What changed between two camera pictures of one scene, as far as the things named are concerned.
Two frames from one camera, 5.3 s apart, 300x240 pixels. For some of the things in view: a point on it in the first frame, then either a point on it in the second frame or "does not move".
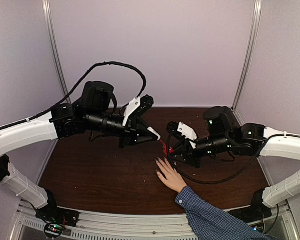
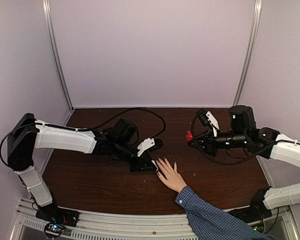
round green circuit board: x=53 y=230 does not move
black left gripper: x=130 y=131 -> x=145 y=160
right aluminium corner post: x=251 y=58 does not move
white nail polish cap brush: x=150 y=128 -> x=155 y=164
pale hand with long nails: x=173 y=179 does not move
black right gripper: x=190 y=158 -> x=210 y=147
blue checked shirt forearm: x=207 y=222 does not move
